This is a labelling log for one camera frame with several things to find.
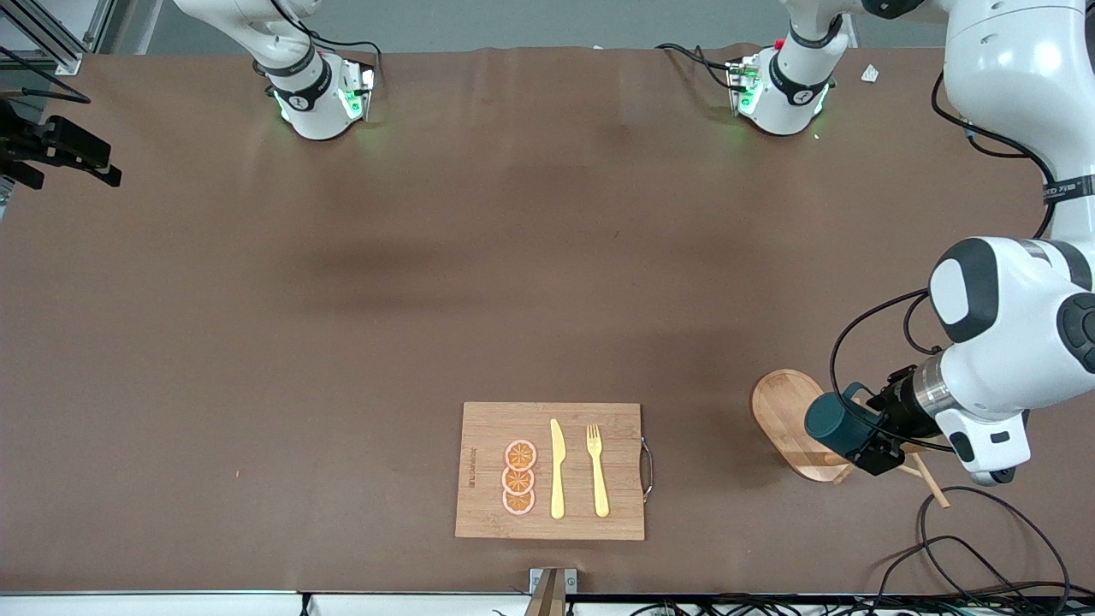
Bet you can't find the wooden mug tree stand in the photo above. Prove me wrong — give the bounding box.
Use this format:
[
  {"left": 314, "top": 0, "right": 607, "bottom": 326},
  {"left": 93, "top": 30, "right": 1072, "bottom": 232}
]
[{"left": 751, "top": 370, "right": 950, "bottom": 509}]

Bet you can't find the yellow plastic knife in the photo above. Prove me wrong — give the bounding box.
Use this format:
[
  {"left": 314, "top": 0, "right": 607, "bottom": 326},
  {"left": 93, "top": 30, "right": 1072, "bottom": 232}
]
[{"left": 549, "top": 418, "right": 567, "bottom": 520}]

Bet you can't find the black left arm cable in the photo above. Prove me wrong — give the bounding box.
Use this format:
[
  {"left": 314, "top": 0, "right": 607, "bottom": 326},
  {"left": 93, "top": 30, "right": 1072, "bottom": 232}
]
[{"left": 828, "top": 73, "right": 1057, "bottom": 454}]

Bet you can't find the black looped table cable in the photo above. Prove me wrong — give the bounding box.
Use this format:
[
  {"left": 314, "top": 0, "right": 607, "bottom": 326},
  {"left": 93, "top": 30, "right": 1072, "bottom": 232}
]
[
  {"left": 868, "top": 535, "right": 1036, "bottom": 616},
  {"left": 917, "top": 486, "right": 1072, "bottom": 600}
]

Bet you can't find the black arm base cable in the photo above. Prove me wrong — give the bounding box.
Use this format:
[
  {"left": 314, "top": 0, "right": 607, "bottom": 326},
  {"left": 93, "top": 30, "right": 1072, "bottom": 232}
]
[
  {"left": 304, "top": 30, "right": 383, "bottom": 86},
  {"left": 656, "top": 43, "right": 738, "bottom": 91}
]

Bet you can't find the metal table edge bracket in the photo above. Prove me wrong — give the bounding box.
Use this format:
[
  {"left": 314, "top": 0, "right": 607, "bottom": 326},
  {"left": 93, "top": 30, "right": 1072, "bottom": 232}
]
[{"left": 529, "top": 567, "right": 578, "bottom": 616}]

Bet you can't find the teal cup yellow inside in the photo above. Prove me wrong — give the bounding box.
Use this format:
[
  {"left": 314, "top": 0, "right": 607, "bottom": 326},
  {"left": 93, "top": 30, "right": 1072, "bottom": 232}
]
[{"left": 804, "top": 385, "right": 880, "bottom": 456}]

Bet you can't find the yellow plastic fork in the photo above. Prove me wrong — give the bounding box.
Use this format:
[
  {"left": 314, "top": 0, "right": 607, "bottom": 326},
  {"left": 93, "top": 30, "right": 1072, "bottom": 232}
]
[{"left": 586, "top": 423, "right": 611, "bottom": 518}]

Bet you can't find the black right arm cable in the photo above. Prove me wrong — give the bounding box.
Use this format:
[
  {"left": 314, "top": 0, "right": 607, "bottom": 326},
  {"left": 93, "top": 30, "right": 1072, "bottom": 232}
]
[{"left": 0, "top": 47, "right": 91, "bottom": 104}]

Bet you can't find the aluminium frame profile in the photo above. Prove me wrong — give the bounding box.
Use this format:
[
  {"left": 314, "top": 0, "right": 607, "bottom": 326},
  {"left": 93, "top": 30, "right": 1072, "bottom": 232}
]
[{"left": 0, "top": 0, "right": 116, "bottom": 76}]

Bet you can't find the bamboo cutting board metal handle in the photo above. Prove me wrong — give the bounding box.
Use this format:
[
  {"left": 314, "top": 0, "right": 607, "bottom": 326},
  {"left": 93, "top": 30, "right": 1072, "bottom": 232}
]
[{"left": 454, "top": 402, "right": 655, "bottom": 542}]

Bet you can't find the tangled black cable bundle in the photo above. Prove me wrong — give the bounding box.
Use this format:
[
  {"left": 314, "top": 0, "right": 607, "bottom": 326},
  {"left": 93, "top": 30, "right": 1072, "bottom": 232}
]
[{"left": 633, "top": 590, "right": 1095, "bottom": 616}]

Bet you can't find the aluminium table edge rail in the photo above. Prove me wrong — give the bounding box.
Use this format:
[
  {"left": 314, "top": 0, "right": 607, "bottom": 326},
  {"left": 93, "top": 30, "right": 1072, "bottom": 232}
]
[{"left": 0, "top": 589, "right": 1095, "bottom": 616}]

